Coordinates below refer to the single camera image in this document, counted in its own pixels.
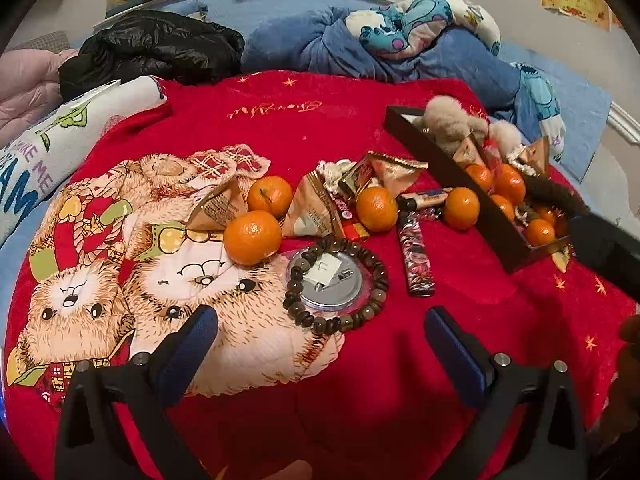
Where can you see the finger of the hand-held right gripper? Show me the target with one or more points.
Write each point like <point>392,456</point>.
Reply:
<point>605,250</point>

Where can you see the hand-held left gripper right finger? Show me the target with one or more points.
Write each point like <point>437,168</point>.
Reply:
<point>455,360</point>

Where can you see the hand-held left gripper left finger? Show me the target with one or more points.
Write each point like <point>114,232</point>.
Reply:
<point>192,355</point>

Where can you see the pile of tangerines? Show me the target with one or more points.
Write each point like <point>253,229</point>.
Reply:
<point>510,182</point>

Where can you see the orange tangerine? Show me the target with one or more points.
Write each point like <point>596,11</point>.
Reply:
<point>461,207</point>
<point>270,195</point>
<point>377,208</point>
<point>252,237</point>

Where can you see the tan pyramid snack packet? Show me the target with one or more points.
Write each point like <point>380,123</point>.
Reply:
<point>535,155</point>
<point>217,207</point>
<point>312,212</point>
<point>467,152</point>
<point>561,260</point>

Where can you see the dark rectangular box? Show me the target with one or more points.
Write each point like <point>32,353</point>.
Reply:
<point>440,160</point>

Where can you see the orange gold foil packet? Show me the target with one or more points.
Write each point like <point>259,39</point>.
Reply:
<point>395,172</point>

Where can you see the white crochet scrunchie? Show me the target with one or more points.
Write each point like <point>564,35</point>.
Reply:
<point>332,170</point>

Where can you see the dark brown fuzzy scrunchie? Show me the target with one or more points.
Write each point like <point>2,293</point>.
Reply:
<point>555,195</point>

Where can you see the white fluffy pompom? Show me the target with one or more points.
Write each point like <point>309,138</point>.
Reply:
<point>505,137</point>

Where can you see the round silver pin badge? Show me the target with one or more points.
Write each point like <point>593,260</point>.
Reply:
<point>325,280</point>

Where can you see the red candy wrapper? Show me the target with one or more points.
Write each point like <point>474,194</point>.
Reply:
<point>350,210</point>
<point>356,231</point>

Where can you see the small white blue packet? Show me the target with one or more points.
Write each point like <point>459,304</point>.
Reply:
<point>425,200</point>

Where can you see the beige fluffy pompom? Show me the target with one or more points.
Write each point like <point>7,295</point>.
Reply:
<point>450,120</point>

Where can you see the white monster print blanket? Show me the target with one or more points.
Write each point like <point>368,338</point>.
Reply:
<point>60,135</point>

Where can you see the red bear print blanket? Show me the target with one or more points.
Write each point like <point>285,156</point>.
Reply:
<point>350,125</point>

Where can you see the blue cartoon print blanket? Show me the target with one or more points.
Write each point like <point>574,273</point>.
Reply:
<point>400,45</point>

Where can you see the black puffer jacket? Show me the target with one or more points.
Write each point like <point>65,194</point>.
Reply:
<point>150,45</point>

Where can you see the pink quilt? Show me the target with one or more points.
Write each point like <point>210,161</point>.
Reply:
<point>25,80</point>

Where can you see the white bed frame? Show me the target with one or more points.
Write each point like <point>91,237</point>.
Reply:
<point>625,122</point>

